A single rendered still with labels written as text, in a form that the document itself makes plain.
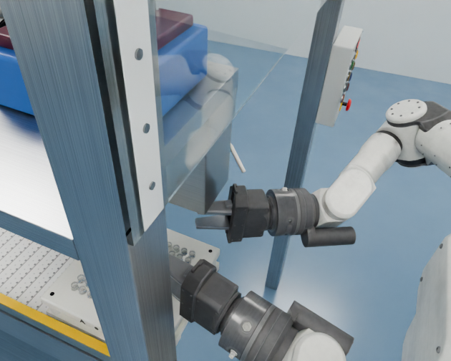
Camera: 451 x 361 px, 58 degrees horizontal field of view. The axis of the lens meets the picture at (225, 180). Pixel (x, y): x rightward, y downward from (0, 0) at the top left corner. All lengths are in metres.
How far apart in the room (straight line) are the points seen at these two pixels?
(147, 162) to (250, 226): 0.46
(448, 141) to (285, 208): 0.32
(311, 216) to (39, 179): 0.47
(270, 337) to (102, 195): 0.33
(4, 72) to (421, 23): 3.70
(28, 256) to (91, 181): 0.69
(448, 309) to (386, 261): 1.75
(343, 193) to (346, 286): 1.38
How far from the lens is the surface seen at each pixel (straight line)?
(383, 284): 2.19
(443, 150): 0.83
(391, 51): 4.07
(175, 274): 0.60
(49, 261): 0.96
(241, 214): 0.70
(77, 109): 0.26
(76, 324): 0.82
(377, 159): 0.86
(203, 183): 0.65
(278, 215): 0.72
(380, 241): 2.36
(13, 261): 0.98
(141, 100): 0.27
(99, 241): 0.35
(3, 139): 0.52
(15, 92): 0.54
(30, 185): 0.44
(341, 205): 0.75
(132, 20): 0.25
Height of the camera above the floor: 1.66
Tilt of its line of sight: 41 degrees down
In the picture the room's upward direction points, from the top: 3 degrees clockwise
